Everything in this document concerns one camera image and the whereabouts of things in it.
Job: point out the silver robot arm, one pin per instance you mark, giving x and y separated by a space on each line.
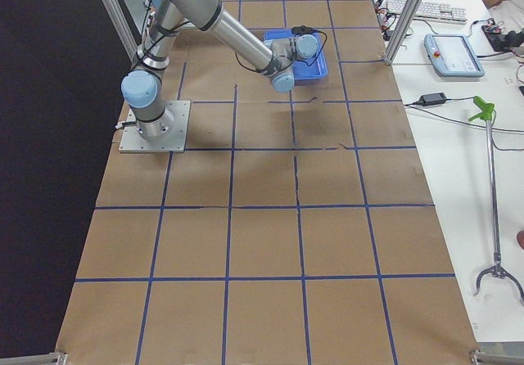
195 28

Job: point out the blue plastic tray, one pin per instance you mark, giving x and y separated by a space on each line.
315 68

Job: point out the black power adapter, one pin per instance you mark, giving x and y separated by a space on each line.
432 99

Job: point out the robot teach pendant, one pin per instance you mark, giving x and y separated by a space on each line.
451 55

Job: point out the white computer keyboard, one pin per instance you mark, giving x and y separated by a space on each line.
432 11

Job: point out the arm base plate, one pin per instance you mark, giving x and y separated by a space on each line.
168 133

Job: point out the green handled reacher grabber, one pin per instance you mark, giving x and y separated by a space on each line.
496 270

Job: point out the aluminium frame post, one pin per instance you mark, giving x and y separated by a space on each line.
118 19
398 36

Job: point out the aluminium frame post left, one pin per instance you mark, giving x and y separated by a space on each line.
118 19

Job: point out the metal corner bracket left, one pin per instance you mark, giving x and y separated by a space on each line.
55 358

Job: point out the metal corner bracket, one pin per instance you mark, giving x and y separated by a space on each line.
477 357
55 358

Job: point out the metal corner bracket right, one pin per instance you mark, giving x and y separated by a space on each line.
477 357

